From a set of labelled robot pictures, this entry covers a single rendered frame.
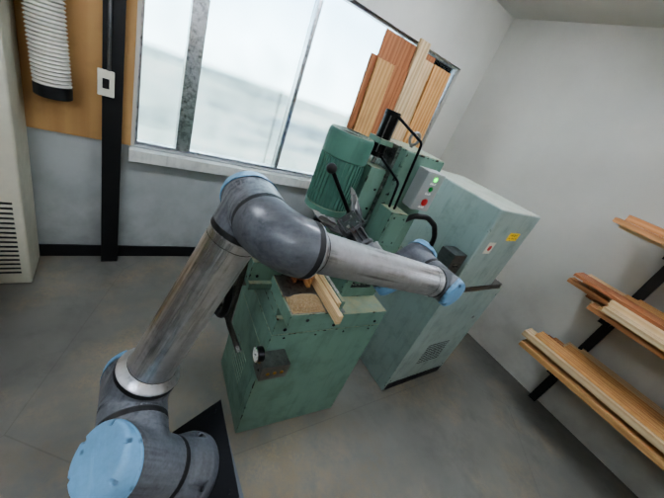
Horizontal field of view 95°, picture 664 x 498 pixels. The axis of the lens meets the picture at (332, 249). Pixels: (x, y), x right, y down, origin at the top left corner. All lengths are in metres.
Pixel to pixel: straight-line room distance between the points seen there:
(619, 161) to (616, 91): 0.52
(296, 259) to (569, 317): 2.79
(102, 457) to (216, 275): 0.43
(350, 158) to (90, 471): 1.04
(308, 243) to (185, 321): 0.36
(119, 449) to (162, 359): 0.18
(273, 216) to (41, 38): 1.74
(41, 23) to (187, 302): 1.65
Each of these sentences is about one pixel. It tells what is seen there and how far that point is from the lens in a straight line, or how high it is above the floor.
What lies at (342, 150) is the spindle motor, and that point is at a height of 1.45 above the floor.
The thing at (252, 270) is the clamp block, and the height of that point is 0.92.
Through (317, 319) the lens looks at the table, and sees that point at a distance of 1.18.
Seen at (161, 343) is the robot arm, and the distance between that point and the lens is 0.81.
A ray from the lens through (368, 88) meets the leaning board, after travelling 2.68.
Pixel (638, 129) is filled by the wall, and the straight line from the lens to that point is 3.14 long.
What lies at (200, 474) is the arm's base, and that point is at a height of 0.73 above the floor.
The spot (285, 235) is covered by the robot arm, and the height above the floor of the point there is 1.39.
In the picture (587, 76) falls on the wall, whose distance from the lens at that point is 3.37.
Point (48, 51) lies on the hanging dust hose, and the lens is 2.14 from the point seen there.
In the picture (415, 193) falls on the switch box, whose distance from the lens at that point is 1.26.
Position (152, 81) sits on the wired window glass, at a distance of 2.39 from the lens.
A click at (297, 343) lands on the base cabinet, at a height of 0.64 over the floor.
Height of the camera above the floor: 1.63
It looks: 27 degrees down
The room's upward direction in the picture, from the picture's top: 23 degrees clockwise
